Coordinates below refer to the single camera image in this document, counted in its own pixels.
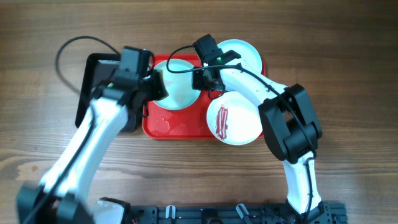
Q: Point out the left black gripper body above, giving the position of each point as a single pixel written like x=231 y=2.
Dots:
x=155 y=85

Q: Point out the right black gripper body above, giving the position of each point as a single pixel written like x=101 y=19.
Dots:
x=201 y=83

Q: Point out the light blue plate top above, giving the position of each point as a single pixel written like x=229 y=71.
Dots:
x=248 y=54

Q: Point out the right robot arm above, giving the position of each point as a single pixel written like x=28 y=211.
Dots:
x=289 y=123

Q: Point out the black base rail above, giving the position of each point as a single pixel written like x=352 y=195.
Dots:
x=241 y=213

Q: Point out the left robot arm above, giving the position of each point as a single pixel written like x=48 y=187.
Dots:
x=61 y=194

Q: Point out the light blue plate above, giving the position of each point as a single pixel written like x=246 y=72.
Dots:
x=248 y=54
x=179 y=88

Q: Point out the white plate with stain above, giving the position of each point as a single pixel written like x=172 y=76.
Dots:
x=233 y=120

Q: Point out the black plastic tray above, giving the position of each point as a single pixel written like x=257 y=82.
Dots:
x=99 y=66

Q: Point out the red plastic tray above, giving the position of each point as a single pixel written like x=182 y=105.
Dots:
x=188 y=123

